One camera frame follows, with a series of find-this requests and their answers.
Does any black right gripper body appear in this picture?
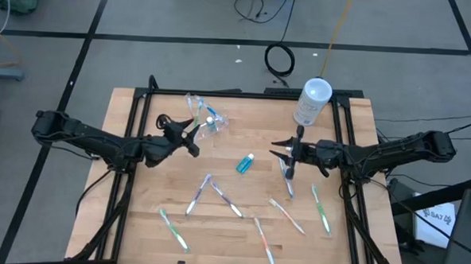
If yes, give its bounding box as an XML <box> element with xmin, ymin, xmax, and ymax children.
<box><xmin>285</xmin><ymin>125</ymin><xmax>340</xmax><ymax>182</ymax></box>

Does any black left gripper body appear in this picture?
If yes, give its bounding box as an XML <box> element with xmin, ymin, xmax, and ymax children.
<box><xmin>142</xmin><ymin>112</ymin><xmax>202</xmax><ymax>170</ymax></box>

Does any blue white toothbrush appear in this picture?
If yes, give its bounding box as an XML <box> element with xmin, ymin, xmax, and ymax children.
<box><xmin>202</xmin><ymin>102</ymin><xmax>224</xmax><ymax>121</ymax></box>
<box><xmin>276</xmin><ymin>157</ymin><xmax>298</xmax><ymax>199</ymax></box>

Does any purple white toothbrush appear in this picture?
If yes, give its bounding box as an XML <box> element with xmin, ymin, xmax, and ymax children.
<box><xmin>185</xmin><ymin>172</ymin><xmax>213</xmax><ymax>219</ymax></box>
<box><xmin>208</xmin><ymin>181</ymin><xmax>247</xmax><ymax>220</ymax></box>

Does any clear acrylic organizer box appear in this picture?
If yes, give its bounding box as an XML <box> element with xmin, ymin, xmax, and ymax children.
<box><xmin>182</xmin><ymin>91</ymin><xmax>231</xmax><ymax>143</ymax></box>

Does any white wipes canister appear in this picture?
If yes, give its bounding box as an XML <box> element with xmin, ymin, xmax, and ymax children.
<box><xmin>291</xmin><ymin>76</ymin><xmax>334</xmax><ymax>128</ymax></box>

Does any black metal beam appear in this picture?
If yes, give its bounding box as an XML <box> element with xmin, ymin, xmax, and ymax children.
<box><xmin>390</xmin><ymin>170</ymin><xmax>471</xmax><ymax>219</ymax></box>

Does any white labelled box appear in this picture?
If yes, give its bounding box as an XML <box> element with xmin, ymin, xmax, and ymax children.
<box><xmin>411</xmin><ymin>191</ymin><xmax>459</xmax><ymax>250</ymax></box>

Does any grey hard case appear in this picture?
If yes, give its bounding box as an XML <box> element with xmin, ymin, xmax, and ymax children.
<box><xmin>442</xmin><ymin>188</ymin><xmax>471</xmax><ymax>264</ymax></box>

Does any grey flat base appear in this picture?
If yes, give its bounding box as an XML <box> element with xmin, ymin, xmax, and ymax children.
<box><xmin>0</xmin><ymin>66</ymin><xmax>26</xmax><ymax>82</ymax></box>

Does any black aluminium table frame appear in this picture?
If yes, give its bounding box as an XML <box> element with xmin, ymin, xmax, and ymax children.
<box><xmin>70</xmin><ymin>71</ymin><xmax>412</xmax><ymax>264</ymax></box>

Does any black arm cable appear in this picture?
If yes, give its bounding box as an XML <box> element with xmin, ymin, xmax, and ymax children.
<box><xmin>74</xmin><ymin>166</ymin><xmax>114</xmax><ymax>219</ymax></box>

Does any black coiled hanging cable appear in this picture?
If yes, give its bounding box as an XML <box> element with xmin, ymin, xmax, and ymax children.
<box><xmin>263</xmin><ymin>0</ymin><xmax>298</xmax><ymax>88</ymax></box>

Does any black floor cable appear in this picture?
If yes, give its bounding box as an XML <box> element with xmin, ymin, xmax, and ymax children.
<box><xmin>446</xmin><ymin>116</ymin><xmax>471</xmax><ymax>138</ymax></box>
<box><xmin>372</xmin><ymin>177</ymin><xmax>471</xmax><ymax>262</ymax></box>
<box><xmin>374</xmin><ymin>110</ymin><xmax>471</xmax><ymax>127</ymax></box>

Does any yellow hanging cable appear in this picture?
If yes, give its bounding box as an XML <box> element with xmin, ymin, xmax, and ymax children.
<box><xmin>319</xmin><ymin>0</ymin><xmax>356</xmax><ymax>80</ymax></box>

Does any orange cable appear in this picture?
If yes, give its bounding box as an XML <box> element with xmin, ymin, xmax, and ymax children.
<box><xmin>0</xmin><ymin>17</ymin><xmax>26</xmax><ymax>70</ymax></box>

